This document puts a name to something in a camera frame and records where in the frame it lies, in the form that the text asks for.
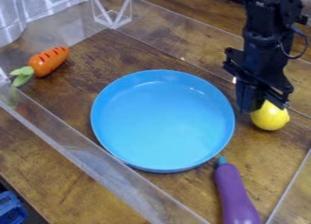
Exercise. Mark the blue box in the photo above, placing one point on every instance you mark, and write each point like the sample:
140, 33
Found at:
13, 211

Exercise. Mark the blue round plate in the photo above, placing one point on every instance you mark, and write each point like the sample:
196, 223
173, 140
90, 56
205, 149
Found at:
165, 121

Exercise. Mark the orange toy carrot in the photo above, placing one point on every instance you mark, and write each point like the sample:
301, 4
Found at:
42, 65

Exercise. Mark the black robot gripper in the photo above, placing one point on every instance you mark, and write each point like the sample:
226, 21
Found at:
258, 68

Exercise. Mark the clear acrylic front wall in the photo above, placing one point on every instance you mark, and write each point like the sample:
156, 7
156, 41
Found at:
150, 201

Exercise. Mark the yellow toy lemon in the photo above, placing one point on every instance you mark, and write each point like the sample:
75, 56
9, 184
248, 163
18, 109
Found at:
270, 118

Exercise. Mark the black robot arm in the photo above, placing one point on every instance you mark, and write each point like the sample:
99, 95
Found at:
273, 17

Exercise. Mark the purple toy eggplant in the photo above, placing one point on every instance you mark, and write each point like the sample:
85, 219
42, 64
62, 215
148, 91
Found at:
238, 209

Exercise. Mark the white mesh curtain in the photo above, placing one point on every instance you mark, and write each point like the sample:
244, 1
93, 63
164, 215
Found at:
19, 12

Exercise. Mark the clear acrylic corner bracket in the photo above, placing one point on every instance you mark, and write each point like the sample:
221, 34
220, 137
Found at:
110, 18

